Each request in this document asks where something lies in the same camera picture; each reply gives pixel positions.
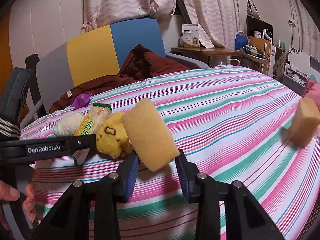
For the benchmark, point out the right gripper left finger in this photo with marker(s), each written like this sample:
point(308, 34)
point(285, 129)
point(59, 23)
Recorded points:
point(69, 217)

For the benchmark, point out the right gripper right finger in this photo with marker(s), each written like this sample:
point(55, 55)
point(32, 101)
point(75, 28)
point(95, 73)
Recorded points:
point(245, 217)

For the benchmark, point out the small purple snack packet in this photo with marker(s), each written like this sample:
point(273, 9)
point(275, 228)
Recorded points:
point(82, 100)

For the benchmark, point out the green rice cracker packet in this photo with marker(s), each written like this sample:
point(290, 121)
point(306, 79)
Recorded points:
point(91, 123)

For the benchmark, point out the orange sponge block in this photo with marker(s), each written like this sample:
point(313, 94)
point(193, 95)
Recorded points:
point(305, 122)
point(149, 135)

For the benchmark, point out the white plastic chair armrest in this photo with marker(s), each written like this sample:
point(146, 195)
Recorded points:
point(27, 119)

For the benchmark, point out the wooden wardrobe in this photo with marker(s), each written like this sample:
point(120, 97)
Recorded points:
point(5, 57)

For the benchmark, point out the black rolled mat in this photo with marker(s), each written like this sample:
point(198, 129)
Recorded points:
point(30, 63)

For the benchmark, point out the striped pink green bedspread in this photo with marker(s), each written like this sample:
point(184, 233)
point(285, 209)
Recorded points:
point(230, 122)

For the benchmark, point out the grey yellow blue chair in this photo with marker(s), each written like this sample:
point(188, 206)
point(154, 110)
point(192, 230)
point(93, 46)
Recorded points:
point(98, 53)

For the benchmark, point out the maroon red garment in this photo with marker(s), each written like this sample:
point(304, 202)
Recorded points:
point(140, 64)

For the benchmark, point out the wooden side table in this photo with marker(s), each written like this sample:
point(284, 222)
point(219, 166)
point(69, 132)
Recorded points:
point(214, 56)

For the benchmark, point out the blue white kettle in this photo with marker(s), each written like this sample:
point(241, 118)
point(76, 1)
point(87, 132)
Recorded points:
point(240, 40)

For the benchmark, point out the white round fan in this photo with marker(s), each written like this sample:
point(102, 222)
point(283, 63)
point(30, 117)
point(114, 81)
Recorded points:
point(267, 34)

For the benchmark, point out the white blue medicine box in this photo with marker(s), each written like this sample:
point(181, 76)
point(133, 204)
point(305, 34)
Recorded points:
point(190, 33)

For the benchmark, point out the pink floral curtain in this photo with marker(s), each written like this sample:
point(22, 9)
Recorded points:
point(216, 18)

